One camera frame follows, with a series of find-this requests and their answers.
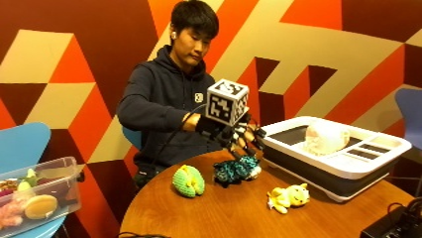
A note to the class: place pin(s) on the teal crochet soft toy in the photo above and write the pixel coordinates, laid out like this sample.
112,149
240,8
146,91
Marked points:
234,169

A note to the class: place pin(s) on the white cube with black markers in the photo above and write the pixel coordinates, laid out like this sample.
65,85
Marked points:
225,103

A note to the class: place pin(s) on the green crochet soft toy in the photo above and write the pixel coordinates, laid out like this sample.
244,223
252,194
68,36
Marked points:
188,181

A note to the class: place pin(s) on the pale pink crochet soft toy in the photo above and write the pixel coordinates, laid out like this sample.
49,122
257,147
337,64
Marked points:
326,137

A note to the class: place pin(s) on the yellow crochet soft toy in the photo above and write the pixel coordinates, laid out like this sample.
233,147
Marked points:
290,197

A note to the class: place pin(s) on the the person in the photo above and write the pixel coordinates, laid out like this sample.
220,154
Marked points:
162,92

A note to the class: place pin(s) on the white and grey dish basin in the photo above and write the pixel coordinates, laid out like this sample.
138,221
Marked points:
334,172

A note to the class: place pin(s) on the white earbud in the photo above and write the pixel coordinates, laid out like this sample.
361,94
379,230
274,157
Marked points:
173,34

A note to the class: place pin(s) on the black electronic box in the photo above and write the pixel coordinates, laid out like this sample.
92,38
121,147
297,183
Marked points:
393,226

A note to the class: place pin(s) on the clear plastic storage bin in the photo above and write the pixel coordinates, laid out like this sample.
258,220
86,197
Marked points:
57,198

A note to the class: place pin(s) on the light blue chair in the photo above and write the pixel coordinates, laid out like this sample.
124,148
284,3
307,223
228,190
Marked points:
21,145

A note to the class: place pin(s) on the green and white crochet toy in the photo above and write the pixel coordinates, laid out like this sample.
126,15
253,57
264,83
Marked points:
28,180

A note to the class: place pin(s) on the yellow round crochet toy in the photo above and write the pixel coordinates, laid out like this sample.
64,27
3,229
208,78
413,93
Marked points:
40,206

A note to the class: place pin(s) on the pink fluffy crochet toy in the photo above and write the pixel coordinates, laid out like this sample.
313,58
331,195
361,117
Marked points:
11,213

